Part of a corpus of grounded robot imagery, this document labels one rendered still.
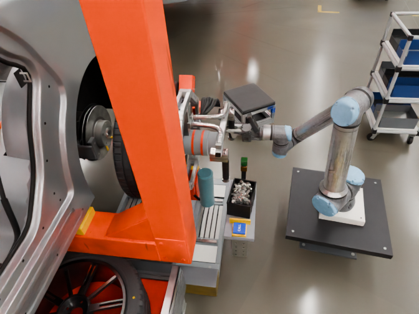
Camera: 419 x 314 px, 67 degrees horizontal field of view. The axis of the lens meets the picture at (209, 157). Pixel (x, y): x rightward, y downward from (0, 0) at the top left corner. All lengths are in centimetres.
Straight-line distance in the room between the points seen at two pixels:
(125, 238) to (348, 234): 130
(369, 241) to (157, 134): 151
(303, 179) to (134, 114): 159
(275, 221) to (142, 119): 166
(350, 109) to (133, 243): 116
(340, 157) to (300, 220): 61
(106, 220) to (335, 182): 120
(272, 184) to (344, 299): 100
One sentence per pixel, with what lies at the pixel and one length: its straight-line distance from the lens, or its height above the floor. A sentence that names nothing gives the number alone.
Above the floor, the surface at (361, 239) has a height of 30.
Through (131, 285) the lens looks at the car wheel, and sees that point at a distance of 169.
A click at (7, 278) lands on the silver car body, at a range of 138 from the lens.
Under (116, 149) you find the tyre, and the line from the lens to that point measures 153.
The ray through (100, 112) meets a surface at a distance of 197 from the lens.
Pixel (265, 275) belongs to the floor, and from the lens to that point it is 223.
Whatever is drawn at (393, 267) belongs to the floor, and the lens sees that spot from 248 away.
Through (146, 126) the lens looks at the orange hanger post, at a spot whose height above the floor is 139.
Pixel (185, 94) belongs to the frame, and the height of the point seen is 111.
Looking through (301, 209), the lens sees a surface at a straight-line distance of 217.
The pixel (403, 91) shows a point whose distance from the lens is 306.
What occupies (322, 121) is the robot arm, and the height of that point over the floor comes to 94.
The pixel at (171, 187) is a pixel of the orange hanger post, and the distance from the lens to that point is 119.
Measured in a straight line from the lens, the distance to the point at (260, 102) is 297.
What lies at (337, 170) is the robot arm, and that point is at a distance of 171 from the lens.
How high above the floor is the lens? 199
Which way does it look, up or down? 43 degrees down
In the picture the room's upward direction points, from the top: 4 degrees counter-clockwise
